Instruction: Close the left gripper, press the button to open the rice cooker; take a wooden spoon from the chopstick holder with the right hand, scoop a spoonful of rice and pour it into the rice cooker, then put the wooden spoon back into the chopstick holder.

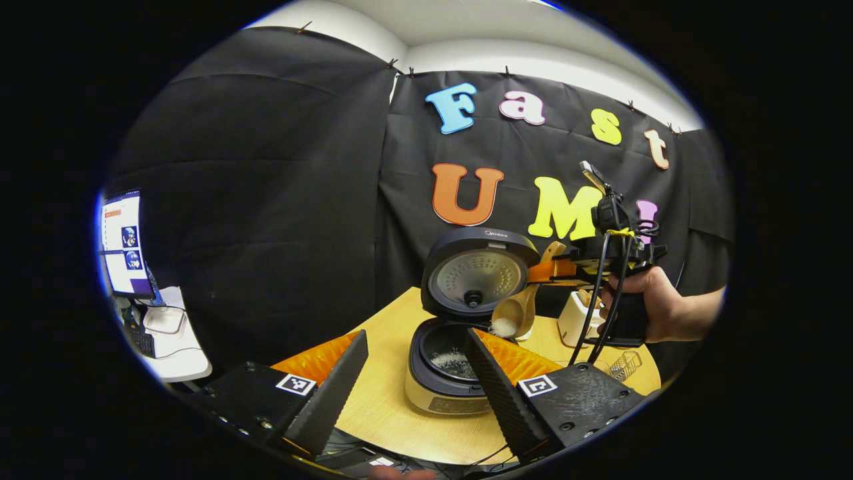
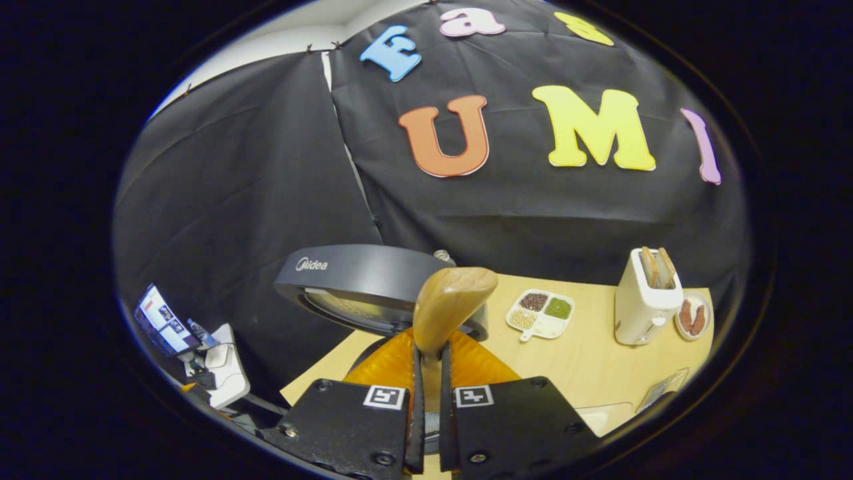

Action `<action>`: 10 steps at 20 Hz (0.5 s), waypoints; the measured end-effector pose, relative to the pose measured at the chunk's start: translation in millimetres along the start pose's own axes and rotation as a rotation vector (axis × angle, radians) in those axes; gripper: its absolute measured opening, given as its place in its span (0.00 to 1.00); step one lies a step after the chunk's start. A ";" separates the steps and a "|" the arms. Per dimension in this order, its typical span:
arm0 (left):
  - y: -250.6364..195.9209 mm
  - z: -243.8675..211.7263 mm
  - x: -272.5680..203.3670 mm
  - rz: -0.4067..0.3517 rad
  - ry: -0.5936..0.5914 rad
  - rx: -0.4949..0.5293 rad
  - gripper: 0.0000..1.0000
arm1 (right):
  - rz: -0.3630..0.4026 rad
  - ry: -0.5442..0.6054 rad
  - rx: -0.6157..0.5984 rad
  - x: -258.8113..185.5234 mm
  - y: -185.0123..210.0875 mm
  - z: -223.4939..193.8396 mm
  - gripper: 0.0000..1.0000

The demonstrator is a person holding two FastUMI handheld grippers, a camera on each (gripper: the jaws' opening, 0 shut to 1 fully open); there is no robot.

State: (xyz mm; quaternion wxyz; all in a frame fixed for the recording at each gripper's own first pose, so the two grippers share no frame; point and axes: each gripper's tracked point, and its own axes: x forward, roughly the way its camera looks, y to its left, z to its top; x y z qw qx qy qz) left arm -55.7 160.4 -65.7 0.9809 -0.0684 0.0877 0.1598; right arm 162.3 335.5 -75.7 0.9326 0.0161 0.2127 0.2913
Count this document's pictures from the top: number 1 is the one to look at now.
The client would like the black rice cooker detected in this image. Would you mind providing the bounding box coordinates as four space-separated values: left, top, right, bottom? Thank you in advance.
404 227 542 418

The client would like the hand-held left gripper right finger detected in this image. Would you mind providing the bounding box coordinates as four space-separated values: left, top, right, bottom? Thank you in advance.
464 328 647 465

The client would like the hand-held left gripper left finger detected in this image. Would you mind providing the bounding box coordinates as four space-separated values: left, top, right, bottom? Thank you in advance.
190 329 369 462

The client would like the black keyboard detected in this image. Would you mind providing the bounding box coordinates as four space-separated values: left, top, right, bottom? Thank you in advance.
127 325 157 359

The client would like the black backdrop cloth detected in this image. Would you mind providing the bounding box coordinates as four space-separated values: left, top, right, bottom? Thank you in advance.
100 27 734 387

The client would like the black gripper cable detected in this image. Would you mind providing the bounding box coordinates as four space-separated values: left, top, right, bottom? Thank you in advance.
568 232 610 366
586 233 635 366

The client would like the metal wire chopstick holder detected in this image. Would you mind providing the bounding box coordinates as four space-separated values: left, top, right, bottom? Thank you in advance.
608 350 644 382

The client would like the white square device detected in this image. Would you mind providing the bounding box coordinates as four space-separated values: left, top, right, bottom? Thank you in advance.
143 305 187 335

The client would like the computer monitor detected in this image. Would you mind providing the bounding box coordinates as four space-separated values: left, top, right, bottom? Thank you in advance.
99 190 157 301

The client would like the white toaster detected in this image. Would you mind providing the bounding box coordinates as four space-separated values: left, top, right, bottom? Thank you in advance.
557 288 604 349

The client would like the wooden spoon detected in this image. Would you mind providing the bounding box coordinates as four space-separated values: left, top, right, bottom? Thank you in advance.
491 241 567 341

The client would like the white side table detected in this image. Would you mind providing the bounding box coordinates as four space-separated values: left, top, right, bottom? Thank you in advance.
130 287 213 383

